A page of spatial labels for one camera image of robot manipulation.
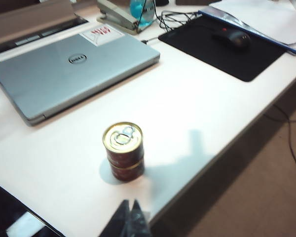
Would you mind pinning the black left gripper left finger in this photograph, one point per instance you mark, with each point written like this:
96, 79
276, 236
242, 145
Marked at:
119, 222

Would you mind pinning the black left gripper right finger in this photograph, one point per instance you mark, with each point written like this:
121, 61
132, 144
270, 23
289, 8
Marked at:
139, 222

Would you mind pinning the red tomato can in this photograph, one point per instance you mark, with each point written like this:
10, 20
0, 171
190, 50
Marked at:
128, 172
123, 140

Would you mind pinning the black smartphone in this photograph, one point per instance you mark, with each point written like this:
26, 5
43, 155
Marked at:
12, 212

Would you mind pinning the silver closed laptop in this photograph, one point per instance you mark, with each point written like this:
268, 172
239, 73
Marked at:
64, 79

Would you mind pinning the black mouse pad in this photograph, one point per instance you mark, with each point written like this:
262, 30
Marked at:
212, 54

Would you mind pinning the black computer mouse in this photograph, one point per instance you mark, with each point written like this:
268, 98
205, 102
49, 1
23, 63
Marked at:
234, 38

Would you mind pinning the beige stapler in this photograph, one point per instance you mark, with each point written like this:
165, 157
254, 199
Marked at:
116, 13

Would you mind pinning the blue hand sanitizer bottle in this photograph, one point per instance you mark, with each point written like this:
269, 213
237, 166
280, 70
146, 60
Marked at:
143, 11

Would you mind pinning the beige cardboard box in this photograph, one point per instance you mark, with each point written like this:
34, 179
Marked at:
27, 22

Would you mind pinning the blue document folder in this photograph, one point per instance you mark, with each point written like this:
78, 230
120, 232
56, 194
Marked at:
273, 40

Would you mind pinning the white paper sheets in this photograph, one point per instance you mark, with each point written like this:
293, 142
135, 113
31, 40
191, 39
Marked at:
266, 17

